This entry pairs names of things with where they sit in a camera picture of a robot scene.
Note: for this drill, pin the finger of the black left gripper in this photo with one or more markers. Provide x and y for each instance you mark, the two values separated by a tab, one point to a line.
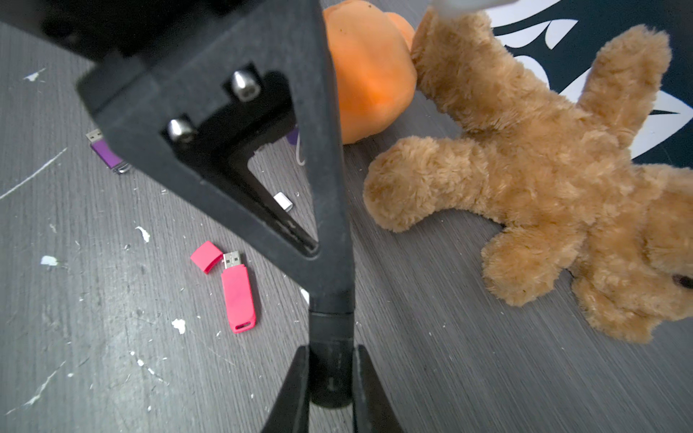
191	106

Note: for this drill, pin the purple usb drive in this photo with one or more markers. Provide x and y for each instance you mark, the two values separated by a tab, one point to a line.
101	148

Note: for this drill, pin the orange plush fish toy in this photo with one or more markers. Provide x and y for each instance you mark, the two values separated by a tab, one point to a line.
371	54

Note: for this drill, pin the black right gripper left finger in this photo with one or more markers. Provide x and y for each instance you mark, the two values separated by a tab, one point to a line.
291	410

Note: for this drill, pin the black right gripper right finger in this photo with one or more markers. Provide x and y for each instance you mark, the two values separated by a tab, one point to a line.
372	410

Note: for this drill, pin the small white usb cap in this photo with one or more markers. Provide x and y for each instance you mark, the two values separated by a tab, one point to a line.
283	201

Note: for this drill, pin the brown teddy bear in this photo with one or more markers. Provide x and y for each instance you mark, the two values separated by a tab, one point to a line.
556	174

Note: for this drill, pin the pink usb drive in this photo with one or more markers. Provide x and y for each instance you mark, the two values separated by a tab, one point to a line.
239	301

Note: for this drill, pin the pink usb cap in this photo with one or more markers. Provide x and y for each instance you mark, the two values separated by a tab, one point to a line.
206	257

